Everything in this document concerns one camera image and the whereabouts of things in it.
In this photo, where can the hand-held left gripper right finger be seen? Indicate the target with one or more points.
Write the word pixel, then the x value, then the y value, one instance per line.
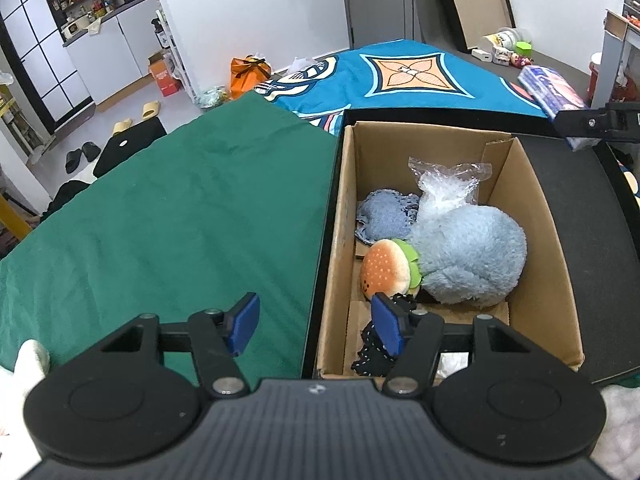
pixel 387 327

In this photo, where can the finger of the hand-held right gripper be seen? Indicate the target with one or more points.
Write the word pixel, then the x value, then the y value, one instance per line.
pixel 600 122

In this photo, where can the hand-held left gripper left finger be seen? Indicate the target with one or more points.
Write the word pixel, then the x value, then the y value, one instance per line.
pixel 242 327

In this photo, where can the black dotted cloth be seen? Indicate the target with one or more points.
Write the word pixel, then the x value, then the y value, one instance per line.
pixel 369 355

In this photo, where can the burger plush toy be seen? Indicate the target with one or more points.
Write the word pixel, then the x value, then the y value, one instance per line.
pixel 385 265

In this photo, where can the tissue packet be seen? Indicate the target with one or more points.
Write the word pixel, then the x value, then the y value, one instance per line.
pixel 545 85

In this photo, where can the clear plastic bag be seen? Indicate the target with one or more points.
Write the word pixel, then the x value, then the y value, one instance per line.
pixel 445 190

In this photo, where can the red bucket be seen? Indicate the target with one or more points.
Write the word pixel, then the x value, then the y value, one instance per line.
pixel 595 77

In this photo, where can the grey desk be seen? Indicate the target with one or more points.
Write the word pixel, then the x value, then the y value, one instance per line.
pixel 612 60

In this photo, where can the clear plastic pouch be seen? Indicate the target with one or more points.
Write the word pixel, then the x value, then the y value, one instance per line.
pixel 452 363

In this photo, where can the green cup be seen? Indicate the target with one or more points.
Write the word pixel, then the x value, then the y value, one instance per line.
pixel 524 50

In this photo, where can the red pink toy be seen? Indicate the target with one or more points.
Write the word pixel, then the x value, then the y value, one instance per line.
pixel 512 58

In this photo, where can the denim pouch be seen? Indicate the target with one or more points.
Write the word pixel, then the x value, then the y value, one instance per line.
pixel 385 215

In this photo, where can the light blue plush toy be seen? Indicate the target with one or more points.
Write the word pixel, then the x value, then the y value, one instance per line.
pixel 470 250

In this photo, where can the white round container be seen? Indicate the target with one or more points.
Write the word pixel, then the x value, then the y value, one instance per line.
pixel 502 39

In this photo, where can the white charger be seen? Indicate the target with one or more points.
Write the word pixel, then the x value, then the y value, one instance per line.
pixel 484 55

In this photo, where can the green cloth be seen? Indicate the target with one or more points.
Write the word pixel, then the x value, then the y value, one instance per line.
pixel 175 200

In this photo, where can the brown board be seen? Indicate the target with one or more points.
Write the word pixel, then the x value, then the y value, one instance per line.
pixel 470 0

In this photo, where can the black stool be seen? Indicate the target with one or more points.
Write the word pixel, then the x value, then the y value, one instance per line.
pixel 130 145

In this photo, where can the dark clothing heap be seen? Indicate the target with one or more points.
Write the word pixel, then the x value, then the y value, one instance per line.
pixel 67 195

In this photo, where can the teal printed blanket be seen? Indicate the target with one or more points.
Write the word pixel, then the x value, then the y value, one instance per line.
pixel 350 85

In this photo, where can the orange bag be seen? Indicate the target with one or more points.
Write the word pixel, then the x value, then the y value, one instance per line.
pixel 250 77

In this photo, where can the orange cardboard box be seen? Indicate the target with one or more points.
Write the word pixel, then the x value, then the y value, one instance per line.
pixel 165 76

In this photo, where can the white kitchen cabinet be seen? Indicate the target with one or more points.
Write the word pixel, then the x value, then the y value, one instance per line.
pixel 120 55

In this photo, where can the spray bottle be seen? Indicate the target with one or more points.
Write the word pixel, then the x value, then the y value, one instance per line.
pixel 160 30

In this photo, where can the white kitchen appliance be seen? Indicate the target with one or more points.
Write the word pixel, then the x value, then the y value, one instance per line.
pixel 75 29

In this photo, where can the yellow frame table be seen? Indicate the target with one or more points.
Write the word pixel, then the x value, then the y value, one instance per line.
pixel 15 217

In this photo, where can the black frame sliding door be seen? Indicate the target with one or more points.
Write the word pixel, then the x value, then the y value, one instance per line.
pixel 45 50

